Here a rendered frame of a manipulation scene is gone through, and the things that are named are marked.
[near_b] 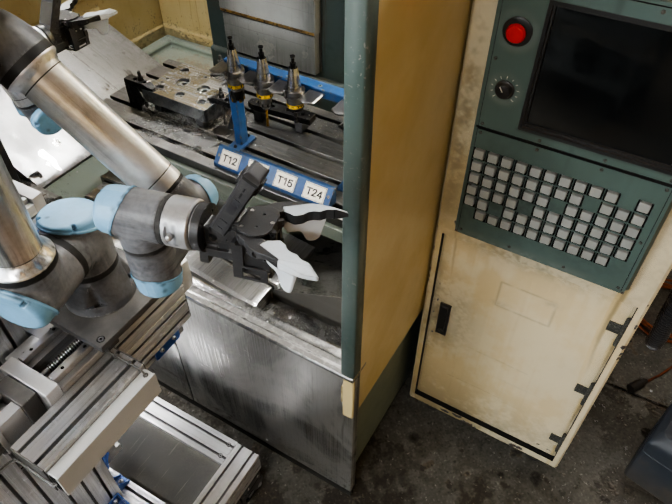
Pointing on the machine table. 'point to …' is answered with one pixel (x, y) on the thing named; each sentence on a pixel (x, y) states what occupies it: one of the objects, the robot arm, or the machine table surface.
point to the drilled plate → (188, 92)
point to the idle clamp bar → (282, 114)
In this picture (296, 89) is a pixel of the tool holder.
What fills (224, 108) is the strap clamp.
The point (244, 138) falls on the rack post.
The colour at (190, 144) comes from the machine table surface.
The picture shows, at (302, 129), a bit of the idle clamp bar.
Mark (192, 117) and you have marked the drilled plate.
